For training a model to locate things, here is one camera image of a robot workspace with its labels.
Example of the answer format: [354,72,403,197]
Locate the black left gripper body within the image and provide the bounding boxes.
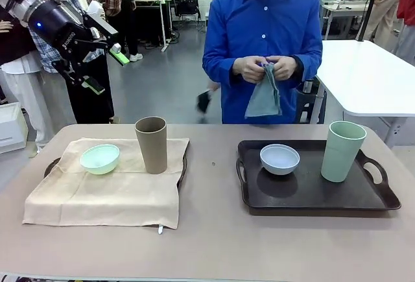
[27,1,106,71]

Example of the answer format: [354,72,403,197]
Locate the light green bowl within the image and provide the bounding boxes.
[79,143,121,176]

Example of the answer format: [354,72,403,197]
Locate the tall brown cup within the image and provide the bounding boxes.
[134,116,169,175]

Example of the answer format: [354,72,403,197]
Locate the beige cloth mat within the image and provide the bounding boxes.
[21,137,191,235]

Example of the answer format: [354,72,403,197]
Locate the teal cloth mat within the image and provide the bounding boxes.
[244,62,283,119]

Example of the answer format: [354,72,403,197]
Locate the grey-blue bowl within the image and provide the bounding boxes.
[259,143,301,176]

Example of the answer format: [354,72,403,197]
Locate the tall light green cup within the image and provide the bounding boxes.
[320,121,368,183]

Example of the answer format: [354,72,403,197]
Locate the person's left forearm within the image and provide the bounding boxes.
[293,53,324,82]

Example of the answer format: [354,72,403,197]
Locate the person's right forearm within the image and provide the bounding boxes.
[202,53,239,87]

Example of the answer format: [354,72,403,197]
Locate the person's right hand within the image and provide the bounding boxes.
[232,55,268,84]

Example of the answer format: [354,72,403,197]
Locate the person's left hand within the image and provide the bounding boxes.
[267,55,301,81]

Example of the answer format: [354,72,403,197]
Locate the person in blue plaid shirt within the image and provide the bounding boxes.
[27,0,115,124]

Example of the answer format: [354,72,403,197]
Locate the person in grey hoodie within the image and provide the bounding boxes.
[112,0,144,63]

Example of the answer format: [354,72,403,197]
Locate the white standing desk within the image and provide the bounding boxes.
[133,0,178,53]

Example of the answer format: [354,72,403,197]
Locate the black office chair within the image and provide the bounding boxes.
[179,0,201,20]

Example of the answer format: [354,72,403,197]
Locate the white box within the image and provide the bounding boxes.
[0,102,29,155]

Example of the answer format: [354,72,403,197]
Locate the black stool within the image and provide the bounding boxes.
[294,92,326,124]

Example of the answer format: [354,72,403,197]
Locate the grey background desk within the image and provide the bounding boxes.
[319,0,374,41]

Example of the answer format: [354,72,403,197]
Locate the white side table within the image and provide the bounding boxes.
[303,40,415,150]

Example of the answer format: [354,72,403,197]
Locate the black tripod pole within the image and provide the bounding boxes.
[355,0,384,42]

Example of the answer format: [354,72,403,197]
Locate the person in beige trousers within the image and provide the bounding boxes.
[362,0,405,43]

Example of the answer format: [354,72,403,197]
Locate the person in red jacket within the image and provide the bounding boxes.
[396,0,415,61]

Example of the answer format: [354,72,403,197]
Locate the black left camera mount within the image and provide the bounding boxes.
[82,11,119,36]

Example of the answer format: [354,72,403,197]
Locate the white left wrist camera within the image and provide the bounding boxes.
[86,0,107,18]

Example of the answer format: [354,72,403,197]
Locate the dark brown handled tray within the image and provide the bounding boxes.
[235,139,402,217]
[43,139,189,231]

